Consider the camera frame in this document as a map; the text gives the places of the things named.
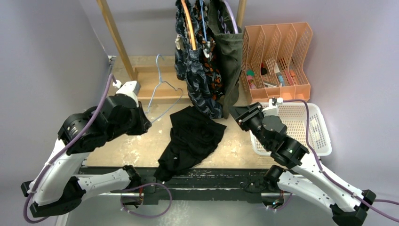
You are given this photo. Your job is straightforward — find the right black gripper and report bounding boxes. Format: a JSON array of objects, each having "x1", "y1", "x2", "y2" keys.
[{"x1": 227, "y1": 102, "x2": 272, "y2": 150}]

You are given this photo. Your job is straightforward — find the black shorts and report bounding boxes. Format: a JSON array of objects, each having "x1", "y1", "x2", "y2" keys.
[{"x1": 154, "y1": 106, "x2": 226, "y2": 182}]

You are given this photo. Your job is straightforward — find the light blue wire hanger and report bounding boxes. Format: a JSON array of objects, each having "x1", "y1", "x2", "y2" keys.
[{"x1": 145, "y1": 54, "x2": 184, "y2": 123}]

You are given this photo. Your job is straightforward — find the white plastic basket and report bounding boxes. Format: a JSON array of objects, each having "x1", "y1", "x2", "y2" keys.
[{"x1": 249, "y1": 102, "x2": 332, "y2": 157}]

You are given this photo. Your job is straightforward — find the dark shark print shorts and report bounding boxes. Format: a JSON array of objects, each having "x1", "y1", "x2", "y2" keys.
[{"x1": 175, "y1": 0, "x2": 223, "y2": 119}]

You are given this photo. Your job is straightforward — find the orange hanger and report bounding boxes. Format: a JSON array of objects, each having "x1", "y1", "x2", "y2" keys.
[{"x1": 180, "y1": 0, "x2": 197, "y2": 50}]

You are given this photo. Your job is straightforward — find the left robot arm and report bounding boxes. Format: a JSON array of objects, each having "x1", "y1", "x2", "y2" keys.
[{"x1": 21, "y1": 93, "x2": 151, "y2": 224}]

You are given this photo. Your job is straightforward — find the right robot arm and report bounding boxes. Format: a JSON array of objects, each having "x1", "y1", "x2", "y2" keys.
[{"x1": 230, "y1": 100, "x2": 376, "y2": 226}]

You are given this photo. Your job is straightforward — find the olive green shorts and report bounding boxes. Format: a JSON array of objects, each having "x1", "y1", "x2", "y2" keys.
[{"x1": 208, "y1": 0, "x2": 243, "y2": 119}]

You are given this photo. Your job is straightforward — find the orange camouflage shorts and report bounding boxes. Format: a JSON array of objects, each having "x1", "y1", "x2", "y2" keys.
[{"x1": 192, "y1": 0, "x2": 224, "y2": 100}]

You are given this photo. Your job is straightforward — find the lavender wavy hanger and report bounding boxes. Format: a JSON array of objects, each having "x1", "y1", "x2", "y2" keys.
[{"x1": 217, "y1": 0, "x2": 239, "y2": 34}]

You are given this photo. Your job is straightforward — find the wooden clothes rack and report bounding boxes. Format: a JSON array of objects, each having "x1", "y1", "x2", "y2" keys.
[{"x1": 96, "y1": 0, "x2": 247, "y2": 105}]

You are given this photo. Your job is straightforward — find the green pink small item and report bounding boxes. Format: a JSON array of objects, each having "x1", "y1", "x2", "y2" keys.
[{"x1": 246, "y1": 69, "x2": 257, "y2": 89}]

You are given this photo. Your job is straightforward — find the black red small item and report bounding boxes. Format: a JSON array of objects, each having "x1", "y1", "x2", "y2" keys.
[{"x1": 260, "y1": 63, "x2": 268, "y2": 76}]

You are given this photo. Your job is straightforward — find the white blue marker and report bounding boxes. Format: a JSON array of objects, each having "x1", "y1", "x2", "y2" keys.
[{"x1": 263, "y1": 63, "x2": 286, "y2": 88}]

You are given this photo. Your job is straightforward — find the orange file organizer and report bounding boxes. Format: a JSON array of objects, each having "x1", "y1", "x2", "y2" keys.
[{"x1": 240, "y1": 22, "x2": 313, "y2": 103}]

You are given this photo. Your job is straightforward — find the orange pink small item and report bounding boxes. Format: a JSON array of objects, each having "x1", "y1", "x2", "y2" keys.
[{"x1": 285, "y1": 69, "x2": 296, "y2": 86}]

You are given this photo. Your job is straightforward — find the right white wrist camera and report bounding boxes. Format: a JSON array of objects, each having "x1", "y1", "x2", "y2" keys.
[{"x1": 263, "y1": 97, "x2": 284, "y2": 116}]

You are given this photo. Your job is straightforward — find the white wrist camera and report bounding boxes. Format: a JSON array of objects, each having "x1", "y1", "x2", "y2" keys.
[
  {"x1": 112, "y1": 80, "x2": 141, "y2": 105},
  {"x1": 263, "y1": 97, "x2": 284, "y2": 116}
]

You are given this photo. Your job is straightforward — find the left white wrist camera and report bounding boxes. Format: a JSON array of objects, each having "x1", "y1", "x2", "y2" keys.
[{"x1": 112, "y1": 80, "x2": 141, "y2": 105}]

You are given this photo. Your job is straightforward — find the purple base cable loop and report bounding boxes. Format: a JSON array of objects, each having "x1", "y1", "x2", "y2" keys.
[{"x1": 120, "y1": 183, "x2": 173, "y2": 218}]

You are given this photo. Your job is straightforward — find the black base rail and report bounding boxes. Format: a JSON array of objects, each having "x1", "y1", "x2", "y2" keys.
[{"x1": 77, "y1": 167, "x2": 289, "y2": 205}]

